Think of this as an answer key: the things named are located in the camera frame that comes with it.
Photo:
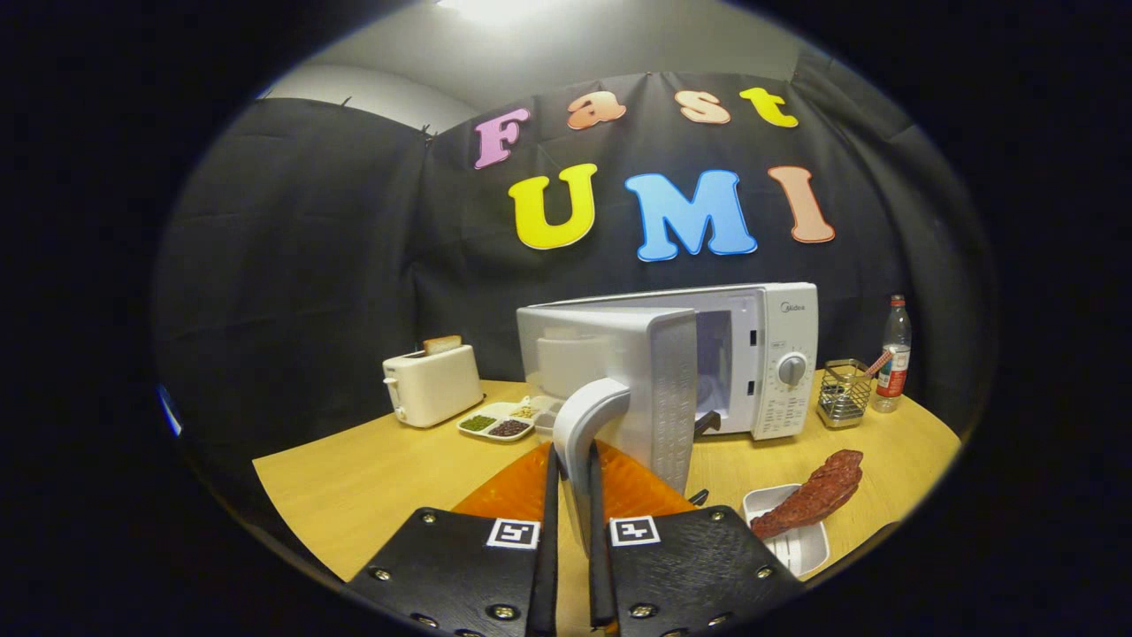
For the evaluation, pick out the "reddish-brown meat piece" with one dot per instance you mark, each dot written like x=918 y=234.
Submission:
x=818 y=491

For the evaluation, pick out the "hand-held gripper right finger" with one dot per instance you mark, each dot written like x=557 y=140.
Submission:
x=600 y=566

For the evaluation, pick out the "cream bread toaster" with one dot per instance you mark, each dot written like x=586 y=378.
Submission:
x=438 y=385

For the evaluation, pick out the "black backdrop cloth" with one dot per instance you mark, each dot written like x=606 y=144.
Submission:
x=309 y=265

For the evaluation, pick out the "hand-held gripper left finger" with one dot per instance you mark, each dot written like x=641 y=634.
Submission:
x=546 y=548

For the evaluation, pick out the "white divided bean dish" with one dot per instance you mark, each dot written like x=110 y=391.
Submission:
x=495 y=426

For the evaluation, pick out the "clear red label plastic bottle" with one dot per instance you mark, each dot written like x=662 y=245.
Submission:
x=893 y=376

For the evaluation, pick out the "toast slice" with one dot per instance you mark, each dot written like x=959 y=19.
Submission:
x=442 y=344

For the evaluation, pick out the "small white rectangular dish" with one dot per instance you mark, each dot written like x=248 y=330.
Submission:
x=800 y=550

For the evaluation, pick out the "red striped straw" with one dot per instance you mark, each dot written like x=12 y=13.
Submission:
x=880 y=362

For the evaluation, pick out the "white toaster oven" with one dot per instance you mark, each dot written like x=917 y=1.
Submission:
x=769 y=327

